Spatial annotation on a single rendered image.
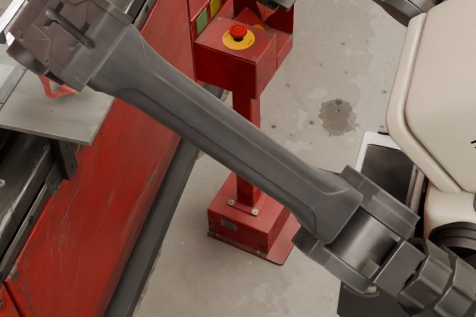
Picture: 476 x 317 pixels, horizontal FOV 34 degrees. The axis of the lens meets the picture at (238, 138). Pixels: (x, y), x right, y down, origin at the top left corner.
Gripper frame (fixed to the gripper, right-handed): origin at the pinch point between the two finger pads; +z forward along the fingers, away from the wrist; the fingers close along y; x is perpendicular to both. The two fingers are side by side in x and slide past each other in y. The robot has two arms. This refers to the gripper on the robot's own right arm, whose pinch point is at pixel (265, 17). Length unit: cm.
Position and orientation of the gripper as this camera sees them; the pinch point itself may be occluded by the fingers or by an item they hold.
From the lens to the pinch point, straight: 179.2
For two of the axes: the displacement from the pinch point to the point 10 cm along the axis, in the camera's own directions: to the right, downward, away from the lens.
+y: -8.6, -5.0, 1.2
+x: -4.7, 6.7, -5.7
